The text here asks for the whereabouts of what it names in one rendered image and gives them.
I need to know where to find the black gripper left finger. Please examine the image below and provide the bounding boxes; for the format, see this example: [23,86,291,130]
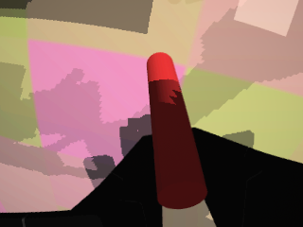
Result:
[0,135,163,227]

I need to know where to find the red peg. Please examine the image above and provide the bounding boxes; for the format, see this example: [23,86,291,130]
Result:
[147,52,207,209]

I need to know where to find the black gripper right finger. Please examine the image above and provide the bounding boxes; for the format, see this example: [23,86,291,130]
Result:
[191,128,303,227]

